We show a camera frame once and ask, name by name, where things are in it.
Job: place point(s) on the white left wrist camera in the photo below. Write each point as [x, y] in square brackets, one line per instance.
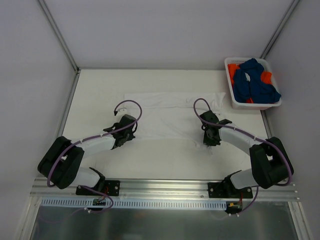
[122, 110]

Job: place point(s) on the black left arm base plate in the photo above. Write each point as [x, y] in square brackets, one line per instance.
[109, 187]

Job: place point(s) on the white plastic laundry basket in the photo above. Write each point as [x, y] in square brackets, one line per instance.
[249, 106]

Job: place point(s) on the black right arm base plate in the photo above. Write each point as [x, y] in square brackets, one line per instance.
[225, 190]

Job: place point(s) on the aluminium frame post right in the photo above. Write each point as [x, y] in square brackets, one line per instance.
[280, 27]

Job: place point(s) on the aluminium mounting rail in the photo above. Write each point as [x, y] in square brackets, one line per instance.
[166, 190]

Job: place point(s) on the white t shirt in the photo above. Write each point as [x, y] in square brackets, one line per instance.
[170, 115]

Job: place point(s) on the orange t shirt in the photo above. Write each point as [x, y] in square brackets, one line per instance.
[265, 78]

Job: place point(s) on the aluminium frame post left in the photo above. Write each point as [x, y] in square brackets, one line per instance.
[58, 34]

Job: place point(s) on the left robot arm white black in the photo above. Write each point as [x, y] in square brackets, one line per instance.
[62, 162]

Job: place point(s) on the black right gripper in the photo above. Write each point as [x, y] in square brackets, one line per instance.
[210, 137]

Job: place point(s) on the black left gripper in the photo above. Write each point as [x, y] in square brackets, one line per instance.
[124, 136]

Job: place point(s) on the blue t shirt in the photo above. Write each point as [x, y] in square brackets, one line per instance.
[248, 84]

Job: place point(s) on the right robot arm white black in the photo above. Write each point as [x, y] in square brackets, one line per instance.
[270, 164]

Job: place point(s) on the aluminium frame post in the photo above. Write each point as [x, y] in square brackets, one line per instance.
[280, 27]
[58, 34]

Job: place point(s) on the white slotted cable duct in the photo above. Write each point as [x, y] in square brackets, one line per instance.
[157, 204]

